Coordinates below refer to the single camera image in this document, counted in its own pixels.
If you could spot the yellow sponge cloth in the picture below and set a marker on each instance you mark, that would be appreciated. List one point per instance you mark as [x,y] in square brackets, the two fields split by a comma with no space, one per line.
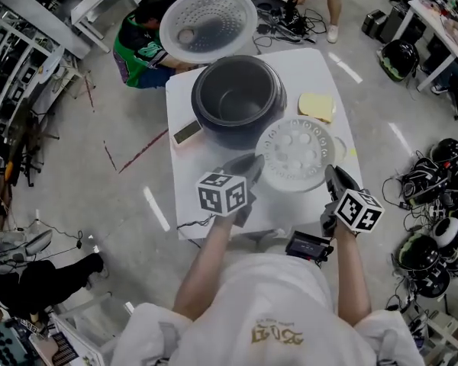
[315,107]

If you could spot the black green dome backpack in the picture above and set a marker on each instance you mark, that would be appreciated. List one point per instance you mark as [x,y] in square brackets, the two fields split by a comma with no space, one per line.
[398,61]

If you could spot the small black hard case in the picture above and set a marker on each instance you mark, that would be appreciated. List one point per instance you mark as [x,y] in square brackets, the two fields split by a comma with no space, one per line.
[373,23]

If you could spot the white perforated steamer plate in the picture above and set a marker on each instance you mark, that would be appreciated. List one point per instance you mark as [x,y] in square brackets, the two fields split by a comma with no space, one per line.
[294,158]

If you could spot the yellow sticker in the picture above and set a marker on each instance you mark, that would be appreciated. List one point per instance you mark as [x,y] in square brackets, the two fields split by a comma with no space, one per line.
[353,151]

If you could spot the black battery box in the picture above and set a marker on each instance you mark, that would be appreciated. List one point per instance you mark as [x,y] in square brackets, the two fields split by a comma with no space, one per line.
[308,245]

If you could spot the dark metal pot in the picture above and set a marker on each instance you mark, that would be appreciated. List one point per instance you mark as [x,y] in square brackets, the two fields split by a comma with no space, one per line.
[236,105]

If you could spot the black round device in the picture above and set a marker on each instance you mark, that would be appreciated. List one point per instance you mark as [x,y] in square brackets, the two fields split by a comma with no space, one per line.
[269,3]

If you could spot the person's left forearm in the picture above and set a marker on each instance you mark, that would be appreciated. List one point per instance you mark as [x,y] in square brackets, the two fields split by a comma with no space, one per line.
[202,269]

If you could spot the person's white shirt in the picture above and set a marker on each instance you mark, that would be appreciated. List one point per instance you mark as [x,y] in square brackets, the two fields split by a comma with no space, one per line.
[267,315]

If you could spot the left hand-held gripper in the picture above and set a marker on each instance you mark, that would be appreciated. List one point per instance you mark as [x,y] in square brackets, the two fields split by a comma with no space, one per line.
[221,196]

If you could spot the white storage rack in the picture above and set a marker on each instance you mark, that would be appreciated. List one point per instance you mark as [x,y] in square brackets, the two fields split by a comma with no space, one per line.
[442,326]

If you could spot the white desk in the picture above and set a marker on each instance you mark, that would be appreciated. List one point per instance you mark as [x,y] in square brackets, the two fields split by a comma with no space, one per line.
[435,25]

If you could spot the pile of black helmets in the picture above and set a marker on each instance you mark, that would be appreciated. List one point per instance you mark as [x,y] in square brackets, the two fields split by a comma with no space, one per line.
[431,223]

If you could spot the small white bowl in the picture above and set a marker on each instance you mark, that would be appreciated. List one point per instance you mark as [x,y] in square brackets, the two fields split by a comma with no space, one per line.
[341,149]

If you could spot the person's right forearm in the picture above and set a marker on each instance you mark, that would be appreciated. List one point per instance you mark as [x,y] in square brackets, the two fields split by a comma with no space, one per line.
[353,273]

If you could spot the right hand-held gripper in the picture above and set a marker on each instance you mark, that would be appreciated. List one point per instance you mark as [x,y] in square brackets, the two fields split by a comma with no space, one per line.
[358,212]

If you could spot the grey long desk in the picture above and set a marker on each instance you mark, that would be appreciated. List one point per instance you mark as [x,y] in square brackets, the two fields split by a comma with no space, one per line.
[42,17]

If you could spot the white side table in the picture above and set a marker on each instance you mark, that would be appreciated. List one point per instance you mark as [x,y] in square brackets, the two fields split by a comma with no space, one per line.
[88,8]

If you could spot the white shelf with black cases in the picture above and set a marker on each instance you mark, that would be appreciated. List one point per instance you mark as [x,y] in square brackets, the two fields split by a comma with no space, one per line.
[7,71]

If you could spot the white device with dark screen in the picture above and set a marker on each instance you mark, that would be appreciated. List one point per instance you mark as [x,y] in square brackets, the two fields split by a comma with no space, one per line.
[187,132]

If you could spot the large black suitcase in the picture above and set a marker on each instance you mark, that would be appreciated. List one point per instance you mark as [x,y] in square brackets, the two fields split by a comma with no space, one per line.
[392,23]

